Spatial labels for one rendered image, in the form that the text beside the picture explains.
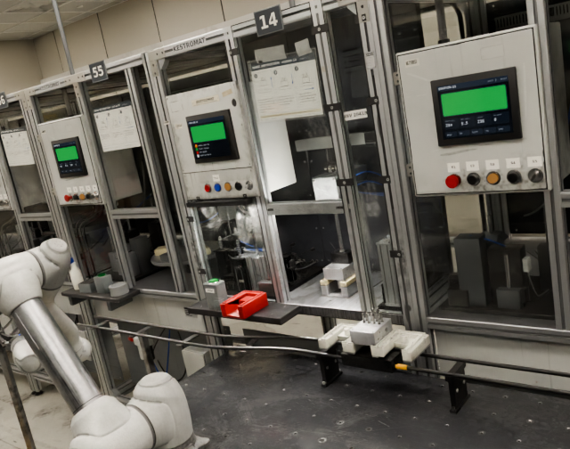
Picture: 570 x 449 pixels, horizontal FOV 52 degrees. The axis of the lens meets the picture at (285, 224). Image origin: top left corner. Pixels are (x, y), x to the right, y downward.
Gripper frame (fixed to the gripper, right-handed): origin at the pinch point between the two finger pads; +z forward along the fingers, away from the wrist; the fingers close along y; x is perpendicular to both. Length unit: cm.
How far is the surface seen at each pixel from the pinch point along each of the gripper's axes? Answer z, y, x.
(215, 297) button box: -53, 74, 8
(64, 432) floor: 78, 20, -106
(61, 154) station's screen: 56, 46, 64
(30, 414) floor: 123, 8, -111
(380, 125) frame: -120, 111, 79
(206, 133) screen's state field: -47, 82, 77
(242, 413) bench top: -101, 57, -16
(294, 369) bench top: -88, 88, -17
